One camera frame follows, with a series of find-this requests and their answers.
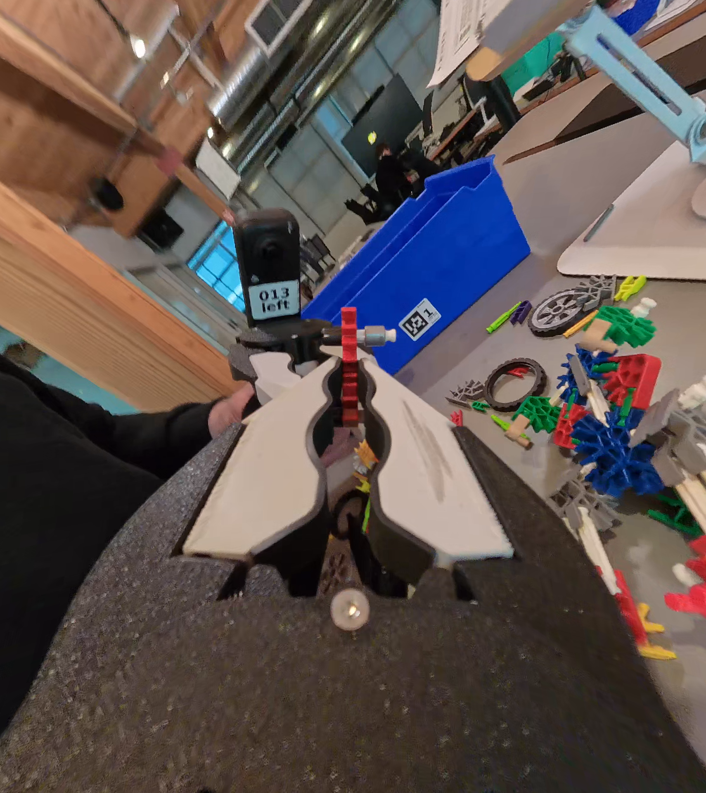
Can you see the white printed paper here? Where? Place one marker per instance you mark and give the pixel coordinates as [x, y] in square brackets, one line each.
[458, 37]

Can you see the silver ventilation duct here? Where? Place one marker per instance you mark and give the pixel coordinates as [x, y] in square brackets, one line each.
[254, 87]

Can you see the red connector rod assembly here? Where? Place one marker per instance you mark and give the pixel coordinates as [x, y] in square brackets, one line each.
[349, 322]

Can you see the black rubber tire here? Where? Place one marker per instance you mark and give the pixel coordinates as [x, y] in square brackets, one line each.
[495, 396]
[340, 514]

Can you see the person's left forearm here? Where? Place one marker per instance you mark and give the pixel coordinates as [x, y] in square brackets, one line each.
[142, 433]

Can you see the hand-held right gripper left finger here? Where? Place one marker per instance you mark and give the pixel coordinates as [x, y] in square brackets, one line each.
[266, 489]

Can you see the wooden cabinet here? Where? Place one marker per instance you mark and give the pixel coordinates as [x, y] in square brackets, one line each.
[49, 279]

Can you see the grey wheel with black tire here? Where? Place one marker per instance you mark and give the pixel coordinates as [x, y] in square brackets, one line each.
[554, 313]

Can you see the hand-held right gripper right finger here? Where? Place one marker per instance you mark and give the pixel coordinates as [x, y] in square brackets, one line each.
[439, 489]

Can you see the small red connector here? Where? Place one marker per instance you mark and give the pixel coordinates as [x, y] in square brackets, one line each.
[517, 372]

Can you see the silver monitor stand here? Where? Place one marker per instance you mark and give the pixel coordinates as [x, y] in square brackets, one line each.
[650, 235]

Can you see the person's black clothing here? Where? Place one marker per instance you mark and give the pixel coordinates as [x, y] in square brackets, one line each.
[18, 557]

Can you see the blue plastic bin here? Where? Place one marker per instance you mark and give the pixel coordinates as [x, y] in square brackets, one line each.
[452, 248]

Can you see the black wall screen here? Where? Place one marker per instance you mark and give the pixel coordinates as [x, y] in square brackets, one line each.
[384, 124]

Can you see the orange short rod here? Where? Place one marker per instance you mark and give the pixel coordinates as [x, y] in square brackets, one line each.
[579, 324]

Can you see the grey fan connector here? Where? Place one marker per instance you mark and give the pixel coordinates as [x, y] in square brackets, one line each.
[467, 393]

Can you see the yellow fan connector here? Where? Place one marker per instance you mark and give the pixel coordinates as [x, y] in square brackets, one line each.
[365, 455]

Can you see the person's left hand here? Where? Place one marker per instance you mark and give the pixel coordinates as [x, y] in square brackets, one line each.
[226, 414]

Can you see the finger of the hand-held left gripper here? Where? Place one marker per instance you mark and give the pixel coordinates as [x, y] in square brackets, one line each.
[272, 372]
[330, 353]

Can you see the multicolour construction toy model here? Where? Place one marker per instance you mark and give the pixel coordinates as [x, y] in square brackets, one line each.
[607, 440]

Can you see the purple clip connector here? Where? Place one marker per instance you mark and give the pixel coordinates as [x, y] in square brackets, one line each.
[520, 313]

